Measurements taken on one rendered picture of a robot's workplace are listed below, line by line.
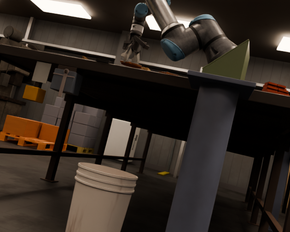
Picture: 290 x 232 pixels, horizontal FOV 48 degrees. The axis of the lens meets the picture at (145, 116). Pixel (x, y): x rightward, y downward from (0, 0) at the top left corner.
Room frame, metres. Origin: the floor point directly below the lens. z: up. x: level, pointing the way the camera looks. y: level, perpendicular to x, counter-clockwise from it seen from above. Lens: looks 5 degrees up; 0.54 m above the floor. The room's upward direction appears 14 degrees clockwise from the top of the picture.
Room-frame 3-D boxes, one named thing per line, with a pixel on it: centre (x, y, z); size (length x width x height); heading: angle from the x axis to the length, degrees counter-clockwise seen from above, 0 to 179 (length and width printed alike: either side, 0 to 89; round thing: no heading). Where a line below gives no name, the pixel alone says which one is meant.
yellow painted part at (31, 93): (1.90, 0.66, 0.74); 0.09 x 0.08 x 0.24; 73
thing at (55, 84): (1.86, 0.48, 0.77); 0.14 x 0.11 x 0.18; 73
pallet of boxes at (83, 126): (7.37, 1.57, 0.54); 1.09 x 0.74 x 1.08; 77
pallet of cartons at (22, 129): (6.07, 1.83, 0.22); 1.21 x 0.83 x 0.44; 176
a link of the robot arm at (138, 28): (1.95, 0.18, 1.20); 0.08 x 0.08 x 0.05
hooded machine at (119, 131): (7.16, 0.39, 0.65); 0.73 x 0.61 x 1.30; 77
